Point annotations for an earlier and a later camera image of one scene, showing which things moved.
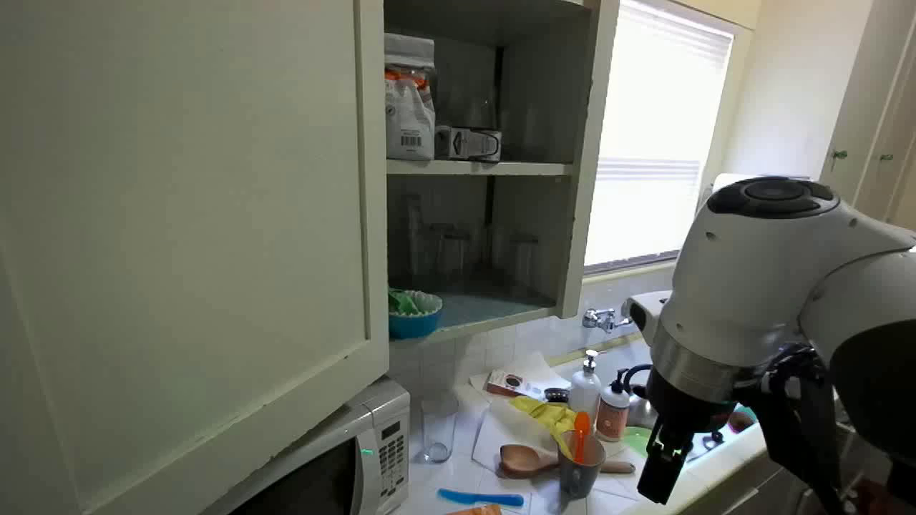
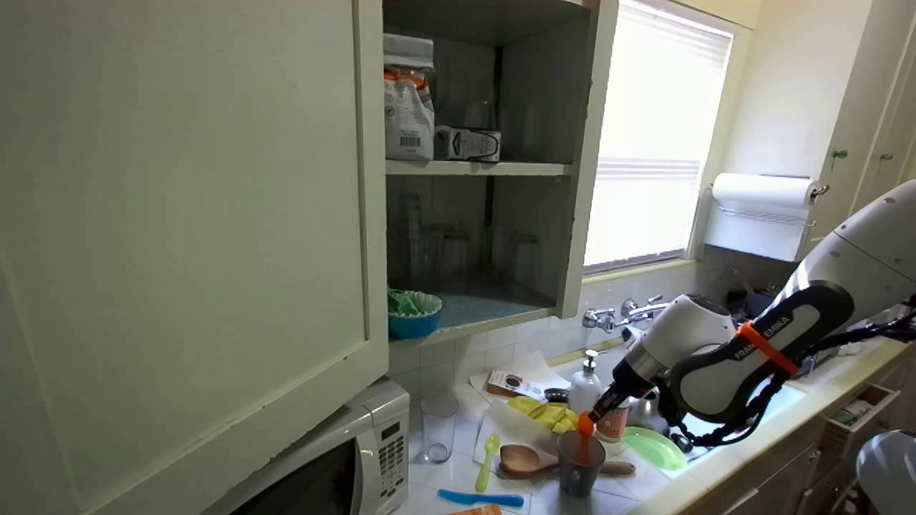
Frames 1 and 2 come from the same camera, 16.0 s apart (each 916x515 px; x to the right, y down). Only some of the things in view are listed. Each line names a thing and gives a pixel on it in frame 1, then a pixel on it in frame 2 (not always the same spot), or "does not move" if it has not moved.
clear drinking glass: [437, 423] does not move
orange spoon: [582, 428] does not move
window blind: [658, 132] does not move
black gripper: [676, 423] → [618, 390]
